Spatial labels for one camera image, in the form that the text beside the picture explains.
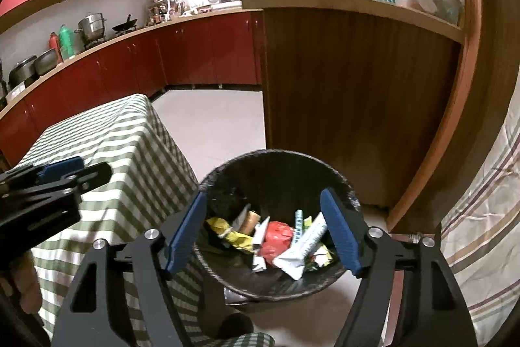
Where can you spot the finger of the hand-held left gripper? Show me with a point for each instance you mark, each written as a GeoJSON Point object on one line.
{"type": "Point", "coordinates": [40, 208]}
{"type": "Point", "coordinates": [61, 168]}

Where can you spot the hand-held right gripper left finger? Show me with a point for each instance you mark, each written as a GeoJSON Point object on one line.
{"type": "Point", "coordinates": [185, 237]}

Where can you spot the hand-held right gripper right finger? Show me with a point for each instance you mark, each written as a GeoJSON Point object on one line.
{"type": "Point", "coordinates": [339, 233]}

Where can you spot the green white wrapper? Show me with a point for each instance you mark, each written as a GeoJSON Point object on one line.
{"type": "Point", "coordinates": [323, 255]}

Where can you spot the white printed squeezed tube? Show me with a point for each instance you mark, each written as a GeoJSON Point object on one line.
{"type": "Point", "coordinates": [304, 249]}

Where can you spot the white tube with teal cap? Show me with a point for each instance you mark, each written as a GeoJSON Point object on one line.
{"type": "Point", "coordinates": [299, 227]}

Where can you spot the yellow wrapper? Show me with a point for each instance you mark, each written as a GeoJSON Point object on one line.
{"type": "Point", "coordinates": [227, 233]}

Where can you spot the orange plastic bag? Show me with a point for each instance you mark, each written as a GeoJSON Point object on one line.
{"type": "Point", "coordinates": [278, 239]}

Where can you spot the orange yellow can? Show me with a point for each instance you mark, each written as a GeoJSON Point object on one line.
{"type": "Point", "coordinates": [248, 223]}

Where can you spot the black trash bin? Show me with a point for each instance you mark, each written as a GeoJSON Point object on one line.
{"type": "Point", "coordinates": [276, 176]}

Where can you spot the person's left hand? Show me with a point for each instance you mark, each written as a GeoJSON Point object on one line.
{"type": "Point", "coordinates": [26, 284]}

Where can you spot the green white checkered tablecloth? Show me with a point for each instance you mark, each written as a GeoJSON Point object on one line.
{"type": "Point", "coordinates": [113, 135]}

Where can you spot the steel pots on counter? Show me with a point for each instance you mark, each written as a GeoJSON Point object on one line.
{"type": "Point", "coordinates": [22, 72]}

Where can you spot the steel basin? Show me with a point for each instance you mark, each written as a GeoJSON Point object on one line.
{"type": "Point", "coordinates": [46, 62]}

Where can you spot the red thermos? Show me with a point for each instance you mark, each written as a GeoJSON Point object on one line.
{"type": "Point", "coordinates": [55, 46]}

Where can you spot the green thermos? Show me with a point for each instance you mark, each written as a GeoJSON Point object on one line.
{"type": "Point", "coordinates": [67, 42]}

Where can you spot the brown wooden counter partition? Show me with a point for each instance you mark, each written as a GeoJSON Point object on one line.
{"type": "Point", "coordinates": [345, 95]}

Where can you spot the steel stock pot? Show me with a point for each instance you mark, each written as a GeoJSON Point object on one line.
{"type": "Point", "coordinates": [92, 28]}

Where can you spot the striped blanket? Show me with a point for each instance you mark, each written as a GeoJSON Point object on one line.
{"type": "Point", "coordinates": [487, 241]}

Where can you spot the black wok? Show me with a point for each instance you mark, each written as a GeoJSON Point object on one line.
{"type": "Point", "coordinates": [124, 26]}

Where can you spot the red base kitchen cabinets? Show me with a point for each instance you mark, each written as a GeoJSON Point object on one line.
{"type": "Point", "coordinates": [183, 50]}

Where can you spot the row of spice bottles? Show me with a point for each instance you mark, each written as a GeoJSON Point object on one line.
{"type": "Point", "coordinates": [168, 7]}

